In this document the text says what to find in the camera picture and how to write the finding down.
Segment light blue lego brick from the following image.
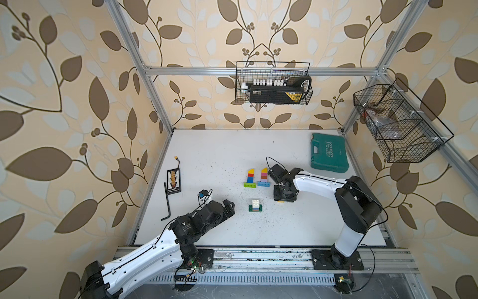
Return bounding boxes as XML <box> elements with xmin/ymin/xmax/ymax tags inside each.
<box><xmin>256</xmin><ymin>181</ymin><xmax>271</xmax><ymax>188</ymax></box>

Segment cream lego brick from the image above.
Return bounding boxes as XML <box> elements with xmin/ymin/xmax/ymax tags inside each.
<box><xmin>251</xmin><ymin>199</ymin><xmax>261</xmax><ymax>209</ymax></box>

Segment dark green lego brick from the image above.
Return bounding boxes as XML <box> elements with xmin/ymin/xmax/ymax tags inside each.
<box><xmin>248</xmin><ymin>204</ymin><xmax>263</xmax><ymax>212</ymax></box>

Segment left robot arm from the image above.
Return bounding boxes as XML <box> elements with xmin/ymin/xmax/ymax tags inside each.
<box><xmin>78</xmin><ymin>199</ymin><xmax>235</xmax><ymax>299</ymax></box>

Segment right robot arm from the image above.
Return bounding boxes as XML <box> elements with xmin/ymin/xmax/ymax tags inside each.
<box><xmin>268</xmin><ymin>164</ymin><xmax>384</xmax><ymax>267</ymax></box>

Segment black hex key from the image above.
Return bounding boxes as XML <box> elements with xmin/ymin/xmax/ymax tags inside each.
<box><xmin>161</xmin><ymin>182</ymin><xmax>171</xmax><ymax>221</ymax></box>

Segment black bit holder card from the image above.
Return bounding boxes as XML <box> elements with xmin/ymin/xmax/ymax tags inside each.
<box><xmin>167</xmin><ymin>168</ymin><xmax>182</xmax><ymax>195</ymax></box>

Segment green tool case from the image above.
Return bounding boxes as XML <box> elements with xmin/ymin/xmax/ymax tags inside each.
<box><xmin>310</xmin><ymin>133</ymin><xmax>349</xmax><ymax>173</ymax></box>

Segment black box in basket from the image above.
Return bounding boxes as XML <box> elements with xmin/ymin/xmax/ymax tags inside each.
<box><xmin>245</xmin><ymin>77</ymin><xmax>312</xmax><ymax>105</ymax></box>

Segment plastic bag in basket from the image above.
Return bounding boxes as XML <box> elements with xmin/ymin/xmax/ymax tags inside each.
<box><xmin>365</xmin><ymin>108</ymin><xmax>395</xmax><ymax>138</ymax></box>

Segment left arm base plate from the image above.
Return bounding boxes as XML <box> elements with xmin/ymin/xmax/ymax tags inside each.
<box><xmin>181</xmin><ymin>249</ymin><xmax>214</xmax><ymax>270</ymax></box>

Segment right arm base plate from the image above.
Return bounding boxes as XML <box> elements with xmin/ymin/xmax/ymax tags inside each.
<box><xmin>311</xmin><ymin>247</ymin><xmax>364</xmax><ymax>271</ymax></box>

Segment back wire basket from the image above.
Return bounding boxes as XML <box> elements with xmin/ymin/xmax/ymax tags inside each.
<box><xmin>234</xmin><ymin>61</ymin><xmax>313</xmax><ymax>105</ymax></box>

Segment wire basket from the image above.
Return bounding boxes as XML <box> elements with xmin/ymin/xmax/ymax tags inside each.
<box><xmin>234</xmin><ymin>61</ymin><xmax>313</xmax><ymax>105</ymax></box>
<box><xmin>353</xmin><ymin>78</ymin><xmax>454</xmax><ymax>163</ymax></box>

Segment right wire basket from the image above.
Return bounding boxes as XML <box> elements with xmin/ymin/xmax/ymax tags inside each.
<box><xmin>353</xmin><ymin>78</ymin><xmax>454</xmax><ymax>163</ymax></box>

